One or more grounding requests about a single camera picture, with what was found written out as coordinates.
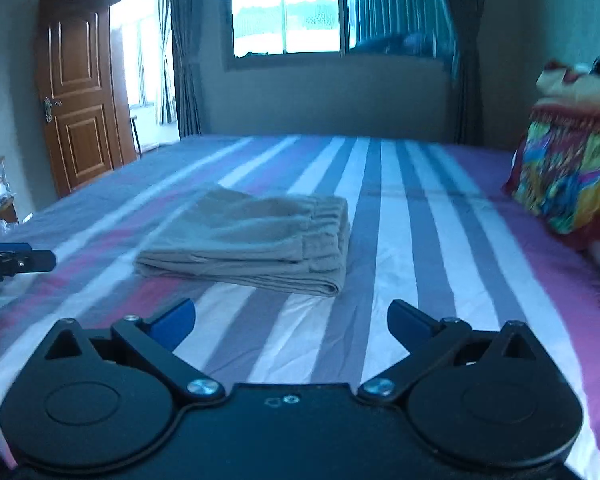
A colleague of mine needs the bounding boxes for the brown wooden door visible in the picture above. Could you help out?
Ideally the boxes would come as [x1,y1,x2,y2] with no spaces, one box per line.
[34,0,139,199]

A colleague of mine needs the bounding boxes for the window with metal frame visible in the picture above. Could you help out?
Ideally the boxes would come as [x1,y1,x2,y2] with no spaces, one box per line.
[224,0,361,72]

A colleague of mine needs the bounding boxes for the bright balcony doorway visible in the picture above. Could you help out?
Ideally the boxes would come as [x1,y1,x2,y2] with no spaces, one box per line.
[108,0,179,155]

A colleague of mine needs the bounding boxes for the dark grey curtain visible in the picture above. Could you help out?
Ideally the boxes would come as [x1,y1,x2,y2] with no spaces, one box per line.
[166,0,207,139]
[432,0,487,146]

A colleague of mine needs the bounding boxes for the beige pants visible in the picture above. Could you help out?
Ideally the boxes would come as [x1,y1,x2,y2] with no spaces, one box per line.
[134,185,352,298]

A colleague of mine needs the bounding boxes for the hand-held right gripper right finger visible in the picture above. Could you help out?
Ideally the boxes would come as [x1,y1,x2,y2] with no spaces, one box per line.
[356,299,537,407]

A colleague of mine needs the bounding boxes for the teal sheer curtain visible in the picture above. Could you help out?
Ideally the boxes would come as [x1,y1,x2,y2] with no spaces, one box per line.
[354,0,461,76]

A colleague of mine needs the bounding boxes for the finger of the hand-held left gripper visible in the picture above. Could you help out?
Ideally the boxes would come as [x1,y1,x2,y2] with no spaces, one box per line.
[0,242,58,284]

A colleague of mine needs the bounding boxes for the colourful printed blanket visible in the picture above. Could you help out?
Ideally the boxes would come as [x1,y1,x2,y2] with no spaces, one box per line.
[502,59,600,251]

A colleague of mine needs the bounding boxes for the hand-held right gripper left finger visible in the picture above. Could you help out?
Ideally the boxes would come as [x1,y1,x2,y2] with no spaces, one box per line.
[44,297,227,407]

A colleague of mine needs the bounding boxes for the striped purple bed sheet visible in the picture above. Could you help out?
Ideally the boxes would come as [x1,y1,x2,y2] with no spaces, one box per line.
[0,132,600,480]

